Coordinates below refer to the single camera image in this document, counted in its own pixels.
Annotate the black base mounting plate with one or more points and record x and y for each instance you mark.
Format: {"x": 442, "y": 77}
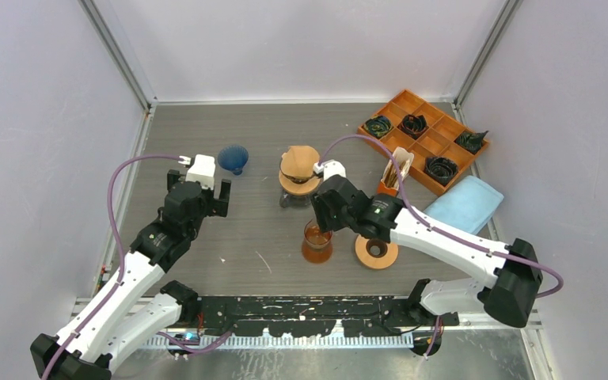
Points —
{"x": 304, "y": 316}

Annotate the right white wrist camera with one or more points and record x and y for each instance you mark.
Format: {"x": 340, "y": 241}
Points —
{"x": 329, "y": 169}

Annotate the blue glass dripper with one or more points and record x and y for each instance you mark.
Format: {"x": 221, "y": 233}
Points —
{"x": 233, "y": 158}

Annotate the grey glass coffee server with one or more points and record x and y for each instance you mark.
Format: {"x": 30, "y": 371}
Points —
{"x": 291, "y": 200}

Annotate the dark folded item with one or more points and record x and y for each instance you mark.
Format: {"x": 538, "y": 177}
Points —
{"x": 441, "y": 169}
{"x": 413, "y": 126}
{"x": 378, "y": 126}
{"x": 472, "y": 142}

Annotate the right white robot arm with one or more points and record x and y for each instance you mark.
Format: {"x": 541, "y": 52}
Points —
{"x": 503, "y": 279}

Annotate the brown paper coffee filter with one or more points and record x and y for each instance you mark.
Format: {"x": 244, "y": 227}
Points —
{"x": 303, "y": 157}

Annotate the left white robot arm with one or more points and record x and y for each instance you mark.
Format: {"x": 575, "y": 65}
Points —
{"x": 100, "y": 338}

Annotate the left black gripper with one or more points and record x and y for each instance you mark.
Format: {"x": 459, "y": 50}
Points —
{"x": 216, "y": 206}

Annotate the dark folded item right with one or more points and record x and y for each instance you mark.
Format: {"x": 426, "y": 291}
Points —
{"x": 472, "y": 142}

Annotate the dark folded item back left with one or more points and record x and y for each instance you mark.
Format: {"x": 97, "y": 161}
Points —
{"x": 378, "y": 126}

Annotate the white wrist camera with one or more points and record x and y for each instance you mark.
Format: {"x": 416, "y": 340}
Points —
{"x": 329, "y": 169}
{"x": 201, "y": 169}

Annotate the orange compartment tray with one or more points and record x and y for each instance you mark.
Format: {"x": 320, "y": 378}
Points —
{"x": 441, "y": 137}

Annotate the dark folded item back middle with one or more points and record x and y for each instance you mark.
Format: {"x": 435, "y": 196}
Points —
{"x": 413, "y": 126}

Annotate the dark folded item front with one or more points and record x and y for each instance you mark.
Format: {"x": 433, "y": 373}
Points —
{"x": 441, "y": 169}

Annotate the amber glass carafe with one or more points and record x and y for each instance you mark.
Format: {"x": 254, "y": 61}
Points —
{"x": 317, "y": 245}

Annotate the orange coffee filter box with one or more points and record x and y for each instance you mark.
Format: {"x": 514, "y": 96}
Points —
{"x": 389, "y": 183}

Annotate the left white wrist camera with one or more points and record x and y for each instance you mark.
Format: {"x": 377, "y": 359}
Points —
{"x": 201, "y": 169}

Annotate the light blue cloth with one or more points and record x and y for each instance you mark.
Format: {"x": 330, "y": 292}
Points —
{"x": 468, "y": 206}

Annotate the white slotted cable duct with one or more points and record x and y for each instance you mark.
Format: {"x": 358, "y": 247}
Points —
{"x": 336, "y": 340}

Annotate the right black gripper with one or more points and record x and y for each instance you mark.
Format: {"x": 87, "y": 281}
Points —
{"x": 326, "y": 223}

